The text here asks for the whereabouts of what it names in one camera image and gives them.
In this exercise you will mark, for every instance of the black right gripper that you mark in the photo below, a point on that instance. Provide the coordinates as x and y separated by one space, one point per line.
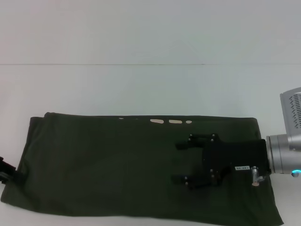
235 160

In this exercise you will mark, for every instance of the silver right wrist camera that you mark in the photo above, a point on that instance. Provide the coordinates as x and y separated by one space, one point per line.
291 113

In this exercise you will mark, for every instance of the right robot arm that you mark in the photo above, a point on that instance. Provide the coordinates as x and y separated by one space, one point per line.
283 156

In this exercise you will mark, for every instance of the dark green t-shirt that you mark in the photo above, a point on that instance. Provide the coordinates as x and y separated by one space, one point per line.
131 169

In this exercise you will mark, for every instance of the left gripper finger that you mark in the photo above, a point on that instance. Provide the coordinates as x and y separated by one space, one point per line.
8 171

